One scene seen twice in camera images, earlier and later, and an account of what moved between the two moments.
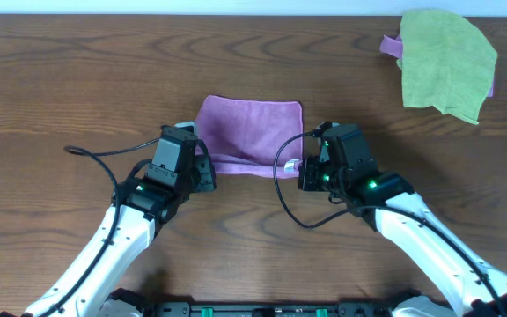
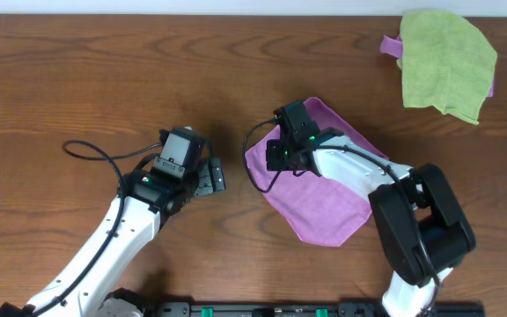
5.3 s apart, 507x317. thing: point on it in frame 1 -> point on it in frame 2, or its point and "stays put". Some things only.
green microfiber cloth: x=447 y=62 stays put
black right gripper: x=307 y=167 -> x=274 y=161
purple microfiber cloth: x=245 y=135 -> x=320 y=211
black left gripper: x=204 y=162 stays put
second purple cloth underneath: x=392 y=46 stays put
